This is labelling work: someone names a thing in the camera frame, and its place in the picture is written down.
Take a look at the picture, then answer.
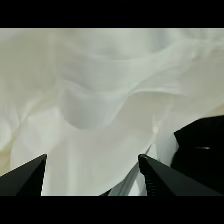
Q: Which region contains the white garment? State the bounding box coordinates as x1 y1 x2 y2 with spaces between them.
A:
0 28 224 196

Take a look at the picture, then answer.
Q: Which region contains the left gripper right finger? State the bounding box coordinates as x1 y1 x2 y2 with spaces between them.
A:
137 153 224 196

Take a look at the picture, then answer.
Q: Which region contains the black garment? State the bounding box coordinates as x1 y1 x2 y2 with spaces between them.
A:
170 114 224 195

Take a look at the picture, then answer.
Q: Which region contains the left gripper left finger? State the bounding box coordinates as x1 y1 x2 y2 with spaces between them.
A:
0 153 48 196

